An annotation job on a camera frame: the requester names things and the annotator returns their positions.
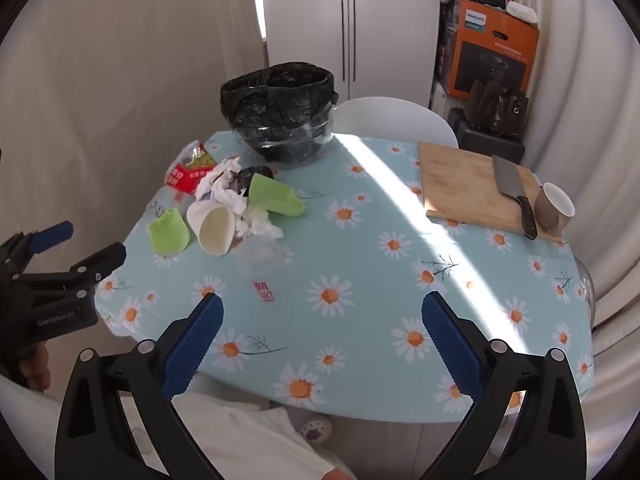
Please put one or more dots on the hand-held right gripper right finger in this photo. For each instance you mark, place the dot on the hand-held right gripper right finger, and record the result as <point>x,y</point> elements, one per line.
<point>450,340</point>

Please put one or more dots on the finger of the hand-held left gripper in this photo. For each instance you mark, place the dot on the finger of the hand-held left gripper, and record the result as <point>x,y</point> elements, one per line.
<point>102,260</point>
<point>50,233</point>

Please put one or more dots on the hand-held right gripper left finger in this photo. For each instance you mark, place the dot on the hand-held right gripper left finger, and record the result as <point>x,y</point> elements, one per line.
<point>197,345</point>

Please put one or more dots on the green plastic cup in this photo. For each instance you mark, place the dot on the green plastic cup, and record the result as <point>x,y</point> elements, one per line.
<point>170,232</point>
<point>272,195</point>

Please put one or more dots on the clear plastic cup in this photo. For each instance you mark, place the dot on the clear plastic cup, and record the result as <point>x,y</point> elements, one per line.
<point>260,257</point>

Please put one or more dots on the white paper cup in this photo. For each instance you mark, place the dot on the white paper cup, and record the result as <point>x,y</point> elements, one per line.
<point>217,230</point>

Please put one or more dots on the white tissue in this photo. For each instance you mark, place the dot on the white tissue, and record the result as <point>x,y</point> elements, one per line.
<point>260,222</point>
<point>225,187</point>

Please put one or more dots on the clear bin with black bag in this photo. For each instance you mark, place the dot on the clear bin with black bag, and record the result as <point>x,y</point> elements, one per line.
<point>280,100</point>

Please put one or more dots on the person's left hand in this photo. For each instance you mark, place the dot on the person's left hand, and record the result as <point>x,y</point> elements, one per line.
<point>35,367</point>

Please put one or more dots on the clear plastic container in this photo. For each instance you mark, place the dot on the clear plastic container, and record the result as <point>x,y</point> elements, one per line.
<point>187,177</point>

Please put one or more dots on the daisy print tablecloth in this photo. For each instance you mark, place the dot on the daisy print tablecloth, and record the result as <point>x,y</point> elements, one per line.
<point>350,240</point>

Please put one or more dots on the white slipper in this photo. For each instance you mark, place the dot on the white slipper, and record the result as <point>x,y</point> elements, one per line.
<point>315,430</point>

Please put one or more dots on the wooden cutting board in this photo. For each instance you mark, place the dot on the wooden cutting board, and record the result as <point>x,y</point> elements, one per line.
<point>460,185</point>

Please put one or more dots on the beige mug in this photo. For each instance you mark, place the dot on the beige mug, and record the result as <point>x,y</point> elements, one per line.
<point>547,212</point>

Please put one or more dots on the beige curtain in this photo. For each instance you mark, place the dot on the beige curtain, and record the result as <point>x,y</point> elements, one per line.
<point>125,85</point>

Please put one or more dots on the black plastic container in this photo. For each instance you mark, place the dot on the black plastic container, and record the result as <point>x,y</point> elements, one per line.
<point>247,177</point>

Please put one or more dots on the black stool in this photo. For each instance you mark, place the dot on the black stool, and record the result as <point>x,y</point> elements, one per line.
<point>500,149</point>

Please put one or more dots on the white chair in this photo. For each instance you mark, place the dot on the white chair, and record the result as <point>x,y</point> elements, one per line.
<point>390,117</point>

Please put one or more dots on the brown handbag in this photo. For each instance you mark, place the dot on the brown handbag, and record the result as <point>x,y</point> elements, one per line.
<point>492,105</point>

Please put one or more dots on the white curtain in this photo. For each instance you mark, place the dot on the white curtain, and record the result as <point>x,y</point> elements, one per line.
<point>590,110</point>

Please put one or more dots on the orange cardboard box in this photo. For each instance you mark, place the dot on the orange cardboard box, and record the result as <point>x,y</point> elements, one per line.
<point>495,55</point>

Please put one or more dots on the white wardrobe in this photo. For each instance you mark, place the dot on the white wardrobe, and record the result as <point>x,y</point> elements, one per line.
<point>390,35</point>

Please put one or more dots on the white pouch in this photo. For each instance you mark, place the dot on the white pouch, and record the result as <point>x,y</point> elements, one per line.
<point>521,11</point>

